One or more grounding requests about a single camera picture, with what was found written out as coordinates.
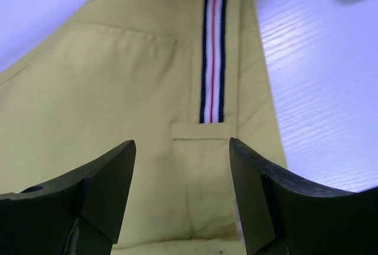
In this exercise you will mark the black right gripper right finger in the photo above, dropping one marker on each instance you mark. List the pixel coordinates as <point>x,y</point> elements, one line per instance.
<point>284,213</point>

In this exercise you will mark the yellow-green trousers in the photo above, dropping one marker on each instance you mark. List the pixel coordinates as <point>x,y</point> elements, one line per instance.
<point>180,78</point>

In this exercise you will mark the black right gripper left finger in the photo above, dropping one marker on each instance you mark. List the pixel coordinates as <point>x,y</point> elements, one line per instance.
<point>79,212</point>

